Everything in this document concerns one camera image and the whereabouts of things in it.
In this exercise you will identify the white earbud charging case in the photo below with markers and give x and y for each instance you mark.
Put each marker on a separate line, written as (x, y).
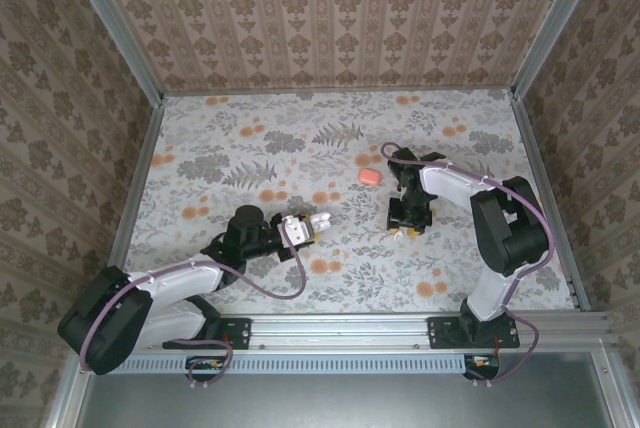
(324, 223)

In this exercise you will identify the orange-pink case lid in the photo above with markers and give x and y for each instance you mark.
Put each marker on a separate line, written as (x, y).
(370, 176)

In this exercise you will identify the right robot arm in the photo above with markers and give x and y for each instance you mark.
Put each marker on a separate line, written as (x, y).
(520, 238)

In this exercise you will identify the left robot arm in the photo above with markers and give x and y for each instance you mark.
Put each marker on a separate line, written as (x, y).
(105, 318)

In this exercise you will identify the floral patterned table cover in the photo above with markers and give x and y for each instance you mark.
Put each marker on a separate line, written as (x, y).
(350, 278)

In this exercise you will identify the grey metal panel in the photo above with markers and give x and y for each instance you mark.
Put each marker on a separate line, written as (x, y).
(325, 403)

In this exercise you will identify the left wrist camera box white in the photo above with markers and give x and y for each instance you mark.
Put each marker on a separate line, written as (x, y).
(296, 231)

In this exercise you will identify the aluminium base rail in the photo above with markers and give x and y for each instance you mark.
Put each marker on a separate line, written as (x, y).
(340, 330)

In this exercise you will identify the aluminium side rail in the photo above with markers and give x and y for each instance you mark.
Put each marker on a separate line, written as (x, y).
(541, 173)
(140, 173)

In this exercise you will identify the aluminium frame post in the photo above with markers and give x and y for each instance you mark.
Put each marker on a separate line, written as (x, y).
(116, 23)
(554, 23)

